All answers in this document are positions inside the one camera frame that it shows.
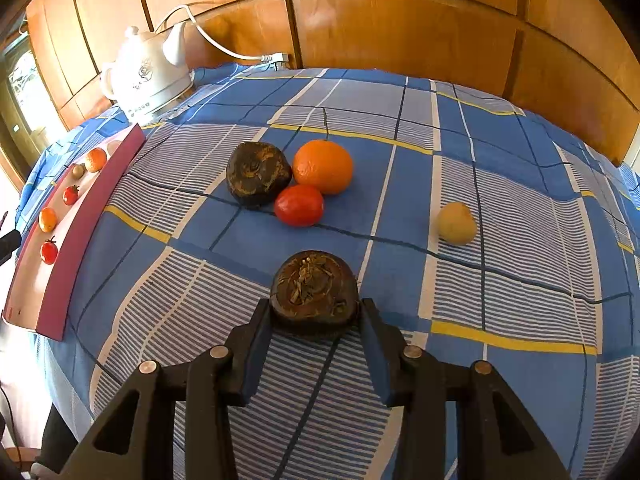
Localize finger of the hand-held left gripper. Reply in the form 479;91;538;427
0;230;22;267

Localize window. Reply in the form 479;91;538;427
0;45;56;181

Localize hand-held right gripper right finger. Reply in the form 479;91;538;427
360;298;571;480

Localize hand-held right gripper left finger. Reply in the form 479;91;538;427
60;298;273;480

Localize white ceramic electric kettle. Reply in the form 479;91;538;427
100;22;195;123

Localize blue plaid cloth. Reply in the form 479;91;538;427
15;62;640;480

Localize white power cable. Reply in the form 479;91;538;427
154;4;266;61

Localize large dark water chestnut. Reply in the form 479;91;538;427
225;142;293;209

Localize wooden wardrobe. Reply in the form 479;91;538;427
25;0;640;166

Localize pink cardboard tray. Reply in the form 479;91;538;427
1;122;147;342

